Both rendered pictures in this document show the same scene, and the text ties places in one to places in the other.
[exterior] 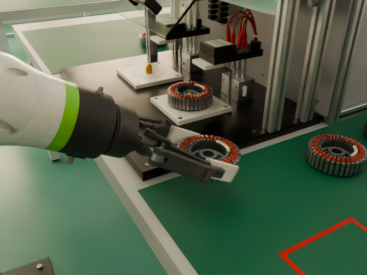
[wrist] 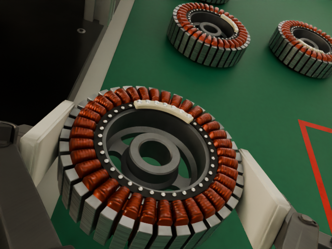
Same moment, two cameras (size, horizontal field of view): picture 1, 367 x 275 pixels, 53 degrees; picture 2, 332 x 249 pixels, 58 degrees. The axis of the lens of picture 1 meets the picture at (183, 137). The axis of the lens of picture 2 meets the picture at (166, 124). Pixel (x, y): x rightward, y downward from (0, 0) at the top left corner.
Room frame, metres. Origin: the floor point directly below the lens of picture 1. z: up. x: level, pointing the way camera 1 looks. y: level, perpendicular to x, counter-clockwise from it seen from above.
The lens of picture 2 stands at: (0.50, 0.07, 0.97)
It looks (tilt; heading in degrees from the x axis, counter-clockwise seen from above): 45 degrees down; 289
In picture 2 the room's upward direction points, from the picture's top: 23 degrees clockwise
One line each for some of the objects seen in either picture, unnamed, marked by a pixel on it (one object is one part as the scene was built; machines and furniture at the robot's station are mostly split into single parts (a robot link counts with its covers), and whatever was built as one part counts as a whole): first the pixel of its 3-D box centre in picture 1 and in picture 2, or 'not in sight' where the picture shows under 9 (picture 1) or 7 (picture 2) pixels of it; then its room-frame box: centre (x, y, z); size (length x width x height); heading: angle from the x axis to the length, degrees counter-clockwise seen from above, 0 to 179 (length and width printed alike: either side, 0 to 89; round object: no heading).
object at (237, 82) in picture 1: (237, 85); not in sight; (0.91, -0.14, 0.80); 0.08 x 0.05 x 0.06; 30
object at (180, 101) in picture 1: (190, 95); not in sight; (0.84, -0.02, 0.80); 0.11 x 0.11 x 0.04
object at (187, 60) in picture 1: (190, 59); not in sight; (1.12, -0.02, 0.80); 0.08 x 0.05 x 0.06; 30
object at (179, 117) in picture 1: (189, 104); not in sight; (0.84, -0.02, 0.78); 0.15 x 0.15 x 0.01; 30
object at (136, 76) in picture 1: (148, 74); not in sight; (1.05, 0.10, 0.78); 0.15 x 0.15 x 0.01; 30
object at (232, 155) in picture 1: (207, 157); (152, 159); (0.54, -0.04, 0.82); 0.11 x 0.11 x 0.04
